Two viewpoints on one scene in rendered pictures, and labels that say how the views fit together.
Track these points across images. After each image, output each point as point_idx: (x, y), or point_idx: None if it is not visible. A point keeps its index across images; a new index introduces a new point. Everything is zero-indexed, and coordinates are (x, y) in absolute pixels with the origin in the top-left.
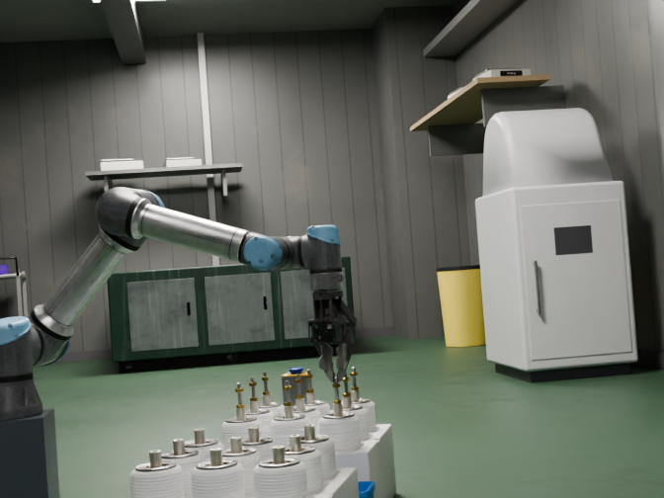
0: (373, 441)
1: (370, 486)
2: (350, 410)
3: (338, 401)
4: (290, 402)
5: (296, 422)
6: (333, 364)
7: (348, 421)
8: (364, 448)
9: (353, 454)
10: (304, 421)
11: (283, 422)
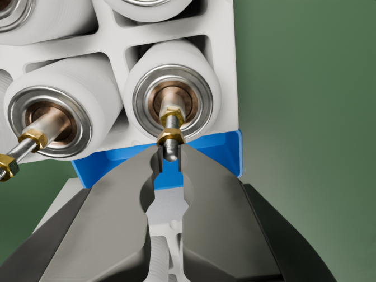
0: (225, 20)
1: (240, 155)
2: (170, 0)
3: (178, 127)
4: (42, 147)
5: (93, 149)
6: (153, 175)
7: (207, 131)
8: (224, 99)
9: (214, 132)
10: (102, 133)
11: (66, 159)
